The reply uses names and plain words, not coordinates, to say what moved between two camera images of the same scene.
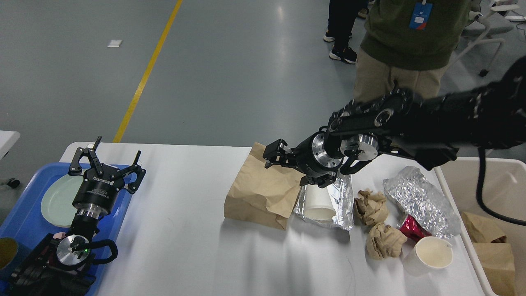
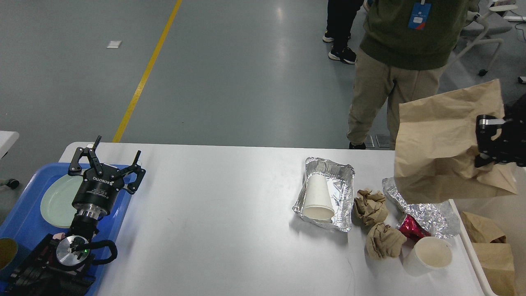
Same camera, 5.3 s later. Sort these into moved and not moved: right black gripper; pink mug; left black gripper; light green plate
Moved: right black gripper
Not moved: light green plate; left black gripper; pink mug
